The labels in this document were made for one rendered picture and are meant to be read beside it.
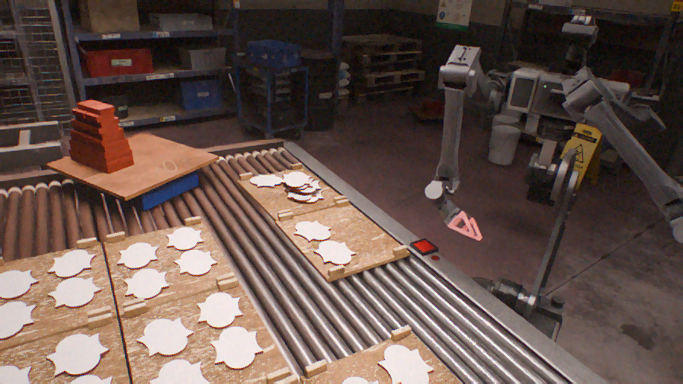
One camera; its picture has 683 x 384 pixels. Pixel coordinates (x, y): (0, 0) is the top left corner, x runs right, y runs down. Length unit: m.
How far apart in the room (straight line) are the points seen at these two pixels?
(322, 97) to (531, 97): 3.84
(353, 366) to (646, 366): 2.16
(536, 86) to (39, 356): 1.82
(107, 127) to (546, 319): 2.31
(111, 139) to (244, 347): 1.09
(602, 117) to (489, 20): 5.61
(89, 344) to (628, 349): 2.74
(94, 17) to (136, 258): 4.08
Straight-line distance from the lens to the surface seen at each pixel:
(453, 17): 7.31
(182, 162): 2.08
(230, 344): 1.27
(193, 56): 5.75
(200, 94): 5.90
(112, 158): 2.03
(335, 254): 1.58
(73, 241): 1.85
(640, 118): 1.70
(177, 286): 1.49
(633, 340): 3.26
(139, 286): 1.51
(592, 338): 3.13
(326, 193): 2.00
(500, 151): 5.21
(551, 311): 2.71
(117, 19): 5.55
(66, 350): 1.37
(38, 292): 1.61
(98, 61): 5.48
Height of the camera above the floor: 1.85
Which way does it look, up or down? 27 degrees down
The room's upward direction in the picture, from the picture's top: 4 degrees clockwise
